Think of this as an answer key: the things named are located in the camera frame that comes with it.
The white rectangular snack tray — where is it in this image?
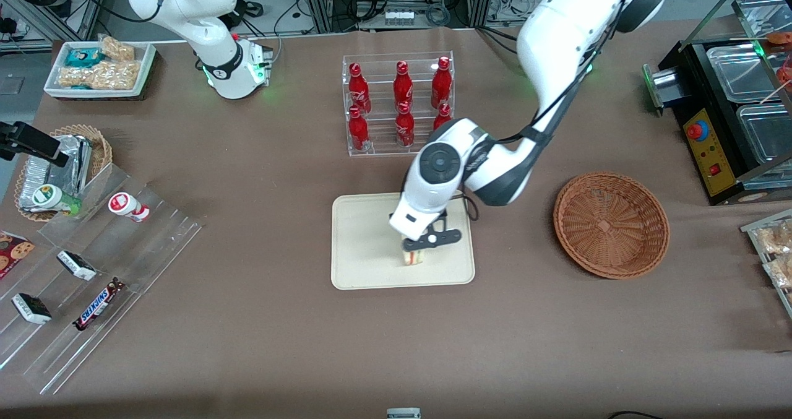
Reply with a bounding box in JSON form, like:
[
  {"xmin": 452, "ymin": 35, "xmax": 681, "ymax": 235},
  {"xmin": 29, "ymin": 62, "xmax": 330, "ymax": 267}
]
[{"xmin": 43, "ymin": 40, "xmax": 158, "ymax": 102}]

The aluminium equipment rack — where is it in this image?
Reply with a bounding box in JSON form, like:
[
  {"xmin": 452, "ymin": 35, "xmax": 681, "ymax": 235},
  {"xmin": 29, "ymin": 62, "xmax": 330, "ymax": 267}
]
[{"xmin": 300, "ymin": 0, "xmax": 496, "ymax": 33}]

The large rice cracker bag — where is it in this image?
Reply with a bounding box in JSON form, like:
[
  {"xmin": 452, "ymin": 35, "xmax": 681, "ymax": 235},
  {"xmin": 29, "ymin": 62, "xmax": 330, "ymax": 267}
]
[{"xmin": 57, "ymin": 60, "xmax": 142, "ymax": 90}]

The aluminium frame with cables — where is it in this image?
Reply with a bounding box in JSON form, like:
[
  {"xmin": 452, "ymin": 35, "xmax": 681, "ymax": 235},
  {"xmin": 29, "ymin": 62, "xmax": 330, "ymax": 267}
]
[{"xmin": 0, "ymin": 0, "xmax": 107, "ymax": 53}]

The brown round wicker basket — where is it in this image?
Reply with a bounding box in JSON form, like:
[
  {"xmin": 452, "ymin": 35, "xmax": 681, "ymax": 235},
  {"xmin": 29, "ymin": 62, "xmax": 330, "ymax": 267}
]
[{"xmin": 553, "ymin": 171, "xmax": 671, "ymax": 280}]

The cream plastic tray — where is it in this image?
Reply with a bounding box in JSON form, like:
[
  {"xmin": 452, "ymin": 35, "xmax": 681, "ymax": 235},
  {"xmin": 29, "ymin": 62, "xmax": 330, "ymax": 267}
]
[{"xmin": 331, "ymin": 189, "xmax": 476, "ymax": 291}]

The snickers chocolate bar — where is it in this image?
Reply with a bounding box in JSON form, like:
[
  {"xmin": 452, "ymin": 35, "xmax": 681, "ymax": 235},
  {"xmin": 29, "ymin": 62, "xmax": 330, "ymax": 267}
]
[{"xmin": 72, "ymin": 278, "xmax": 126, "ymax": 332}]

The red white yogurt bottle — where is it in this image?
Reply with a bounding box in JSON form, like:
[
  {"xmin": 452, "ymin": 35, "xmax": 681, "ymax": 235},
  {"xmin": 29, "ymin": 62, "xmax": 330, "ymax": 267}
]
[{"xmin": 108, "ymin": 192, "xmax": 150, "ymax": 223}]

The steel food pan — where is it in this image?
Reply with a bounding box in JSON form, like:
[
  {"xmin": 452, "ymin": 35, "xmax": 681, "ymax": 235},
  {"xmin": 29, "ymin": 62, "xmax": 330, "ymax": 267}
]
[
  {"xmin": 736, "ymin": 102, "xmax": 792, "ymax": 167},
  {"xmin": 707, "ymin": 43, "xmax": 788, "ymax": 104}
]

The light wicker basket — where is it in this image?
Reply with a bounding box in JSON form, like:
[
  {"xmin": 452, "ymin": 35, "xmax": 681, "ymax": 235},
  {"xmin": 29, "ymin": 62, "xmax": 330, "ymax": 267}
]
[{"xmin": 14, "ymin": 124, "xmax": 113, "ymax": 223}]

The teal snack packet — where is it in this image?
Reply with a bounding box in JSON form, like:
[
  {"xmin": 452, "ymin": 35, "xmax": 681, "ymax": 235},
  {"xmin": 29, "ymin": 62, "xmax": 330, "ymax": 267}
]
[{"xmin": 65, "ymin": 48, "xmax": 105, "ymax": 68}]

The foil wrapped package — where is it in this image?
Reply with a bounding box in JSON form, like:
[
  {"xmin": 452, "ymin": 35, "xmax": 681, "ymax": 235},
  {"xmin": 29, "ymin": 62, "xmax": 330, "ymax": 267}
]
[
  {"xmin": 17, "ymin": 157, "xmax": 51, "ymax": 210},
  {"xmin": 49, "ymin": 134, "xmax": 93, "ymax": 198}
]

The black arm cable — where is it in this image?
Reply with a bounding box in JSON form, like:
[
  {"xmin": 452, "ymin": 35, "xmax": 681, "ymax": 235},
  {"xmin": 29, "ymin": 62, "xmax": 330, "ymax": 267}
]
[{"xmin": 454, "ymin": 0, "xmax": 633, "ymax": 223}]

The clear bag of crackers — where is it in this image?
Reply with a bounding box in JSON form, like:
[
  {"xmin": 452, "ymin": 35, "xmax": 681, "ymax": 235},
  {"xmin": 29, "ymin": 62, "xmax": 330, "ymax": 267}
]
[
  {"xmin": 756, "ymin": 221, "xmax": 792, "ymax": 256},
  {"xmin": 762, "ymin": 255, "xmax": 792, "ymax": 290}
]

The green white yogurt bottle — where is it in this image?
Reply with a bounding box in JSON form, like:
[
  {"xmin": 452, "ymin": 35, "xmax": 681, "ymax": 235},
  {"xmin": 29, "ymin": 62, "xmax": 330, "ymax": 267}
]
[{"xmin": 31, "ymin": 184, "xmax": 82, "ymax": 217}]

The clear acrylic stepped shelf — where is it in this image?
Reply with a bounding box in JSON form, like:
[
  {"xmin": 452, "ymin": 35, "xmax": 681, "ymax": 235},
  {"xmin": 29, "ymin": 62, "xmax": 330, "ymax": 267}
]
[{"xmin": 0, "ymin": 162, "xmax": 204, "ymax": 396}]

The grey tray with snack bags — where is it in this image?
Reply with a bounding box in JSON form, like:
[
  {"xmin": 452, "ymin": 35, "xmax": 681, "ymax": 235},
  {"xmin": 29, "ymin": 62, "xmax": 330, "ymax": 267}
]
[{"xmin": 741, "ymin": 209, "xmax": 792, "ymax": 321}]

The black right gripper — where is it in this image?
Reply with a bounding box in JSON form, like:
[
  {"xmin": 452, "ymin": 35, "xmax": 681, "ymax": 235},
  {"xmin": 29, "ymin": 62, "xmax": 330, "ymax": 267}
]
[{"xmin": 0, "ymin": 121, "xmax": 71, "ymax": 168}]

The black food warmer machine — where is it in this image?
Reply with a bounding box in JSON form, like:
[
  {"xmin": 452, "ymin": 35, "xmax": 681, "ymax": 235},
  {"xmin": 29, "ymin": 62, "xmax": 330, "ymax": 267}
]
[{"xmin": 643, "ymin": 0, "xmax": 792, "ymax": 207}]

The red cookie package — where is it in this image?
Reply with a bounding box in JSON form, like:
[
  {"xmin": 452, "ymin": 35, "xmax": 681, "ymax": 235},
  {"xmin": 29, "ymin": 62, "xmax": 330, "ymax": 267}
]
[{"xmin": 0, "ymin": 230, "xmax": 36, "ymax": 280}]

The small rice cracker bag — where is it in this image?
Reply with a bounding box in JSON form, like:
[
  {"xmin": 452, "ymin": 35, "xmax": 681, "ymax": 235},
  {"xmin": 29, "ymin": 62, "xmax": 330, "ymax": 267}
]
[{"xmin": 99, "ymin": 35, "xmax": 136, "ymax": 62}]

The black white snack bar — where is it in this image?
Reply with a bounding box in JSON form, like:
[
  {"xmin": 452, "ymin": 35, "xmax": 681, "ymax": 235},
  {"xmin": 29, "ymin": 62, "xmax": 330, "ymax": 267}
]
[
  {"xmin": 11, "ymin": 293, "xmax": 53, "ymax": 326},
  {"xmin": 57, "ymin": 250, "xmax": 98, "ymax": 282}
]

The clear acrylic bottle rack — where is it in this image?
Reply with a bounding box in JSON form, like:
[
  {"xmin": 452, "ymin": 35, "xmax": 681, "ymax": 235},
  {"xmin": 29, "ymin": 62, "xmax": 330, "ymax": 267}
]
[{"xmin": 342, "ymin": 51, "xmax": 455, "ymax": 157}]

